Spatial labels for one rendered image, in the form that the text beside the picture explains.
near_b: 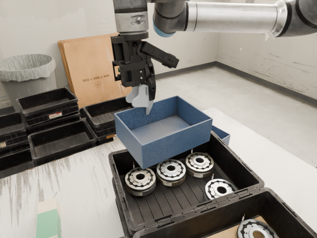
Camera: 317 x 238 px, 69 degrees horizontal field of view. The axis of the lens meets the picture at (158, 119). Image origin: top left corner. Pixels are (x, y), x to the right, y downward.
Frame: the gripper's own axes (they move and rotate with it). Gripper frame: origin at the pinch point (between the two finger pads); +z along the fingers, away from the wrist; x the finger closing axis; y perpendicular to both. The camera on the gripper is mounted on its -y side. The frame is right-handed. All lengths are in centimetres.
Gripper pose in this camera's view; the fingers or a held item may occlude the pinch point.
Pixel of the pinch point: (148, 108)
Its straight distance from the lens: 63.4
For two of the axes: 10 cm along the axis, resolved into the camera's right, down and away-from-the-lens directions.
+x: 5.0, 3.5, -7.9
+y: -8.6, 2.7, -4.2
